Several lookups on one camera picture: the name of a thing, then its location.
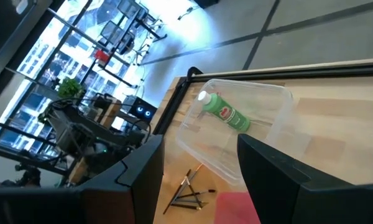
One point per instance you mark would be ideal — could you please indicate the black computer with blue lights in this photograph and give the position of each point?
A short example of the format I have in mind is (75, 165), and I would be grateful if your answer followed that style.
(143, 110)

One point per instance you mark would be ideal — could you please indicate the red box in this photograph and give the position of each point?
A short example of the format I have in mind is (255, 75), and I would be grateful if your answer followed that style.
(101, 56)

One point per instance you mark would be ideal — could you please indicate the thin dark paintbrush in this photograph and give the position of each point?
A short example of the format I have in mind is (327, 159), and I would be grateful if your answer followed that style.
(181, 184)
(194, 193)
(189, 203)
(202, 193)
(186, 207)

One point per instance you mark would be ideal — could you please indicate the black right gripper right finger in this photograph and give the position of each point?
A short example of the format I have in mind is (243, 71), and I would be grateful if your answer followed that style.
(267, 174)

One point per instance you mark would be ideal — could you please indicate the black background desk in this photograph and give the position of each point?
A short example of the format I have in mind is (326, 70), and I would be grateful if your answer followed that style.
(149, 29)

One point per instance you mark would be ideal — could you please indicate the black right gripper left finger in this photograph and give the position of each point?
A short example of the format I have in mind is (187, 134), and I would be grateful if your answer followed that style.
(136, 174)

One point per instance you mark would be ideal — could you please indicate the thin paintbrush with orange tip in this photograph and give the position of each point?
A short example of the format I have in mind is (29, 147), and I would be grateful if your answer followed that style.
(183, 188)

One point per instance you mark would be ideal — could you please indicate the clear plastic bin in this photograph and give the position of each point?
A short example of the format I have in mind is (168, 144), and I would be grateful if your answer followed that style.
(267, 102)

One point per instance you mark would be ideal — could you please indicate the green leafy plant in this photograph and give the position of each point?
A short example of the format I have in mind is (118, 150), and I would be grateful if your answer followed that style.
(70, 88)

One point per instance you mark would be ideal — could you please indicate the translucent pink plastic bin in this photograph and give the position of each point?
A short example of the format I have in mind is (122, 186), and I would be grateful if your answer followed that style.
(233, 208)

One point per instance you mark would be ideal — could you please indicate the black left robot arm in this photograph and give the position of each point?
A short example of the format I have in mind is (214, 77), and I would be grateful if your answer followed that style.
(81, 130)

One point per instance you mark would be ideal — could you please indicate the green paint bottle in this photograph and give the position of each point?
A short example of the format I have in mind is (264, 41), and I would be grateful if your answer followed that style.
(227, 113)

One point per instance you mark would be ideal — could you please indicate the black floor box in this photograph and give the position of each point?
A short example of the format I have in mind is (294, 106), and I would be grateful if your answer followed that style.
(205, 3)

